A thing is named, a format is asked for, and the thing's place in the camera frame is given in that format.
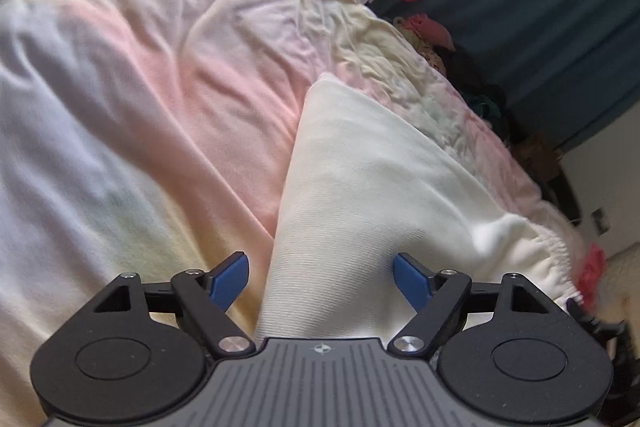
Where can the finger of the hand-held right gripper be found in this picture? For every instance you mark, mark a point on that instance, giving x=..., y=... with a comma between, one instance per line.
x=607, y=332

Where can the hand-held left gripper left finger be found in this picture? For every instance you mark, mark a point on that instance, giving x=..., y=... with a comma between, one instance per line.
x=230, y=279

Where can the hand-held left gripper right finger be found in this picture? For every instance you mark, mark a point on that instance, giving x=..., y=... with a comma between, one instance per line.
x=411, y=279

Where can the white pants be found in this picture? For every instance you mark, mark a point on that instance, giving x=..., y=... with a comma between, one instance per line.
x=375, y=182

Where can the red pink cloth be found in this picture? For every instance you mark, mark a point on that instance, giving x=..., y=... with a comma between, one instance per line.
x=591, y=269

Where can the brown cloth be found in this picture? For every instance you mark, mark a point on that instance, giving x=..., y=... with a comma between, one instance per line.
x=537, y=157

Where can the green cloth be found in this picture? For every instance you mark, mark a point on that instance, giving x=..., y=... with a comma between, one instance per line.
x=487, y=107

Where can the pastel bed blanket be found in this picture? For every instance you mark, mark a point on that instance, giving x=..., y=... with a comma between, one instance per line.
x=150, y=82

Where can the dark cloth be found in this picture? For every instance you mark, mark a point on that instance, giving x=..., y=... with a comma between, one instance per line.
x=470, y=72

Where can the beige lacy cloth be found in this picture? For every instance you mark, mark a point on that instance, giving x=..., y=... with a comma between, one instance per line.
x=432, y=57

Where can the teal curtain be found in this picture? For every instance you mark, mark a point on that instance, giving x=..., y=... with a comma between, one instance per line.
x=550, y=7

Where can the white wall outlet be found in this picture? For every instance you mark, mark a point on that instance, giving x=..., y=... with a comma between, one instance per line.
x=600, y=221

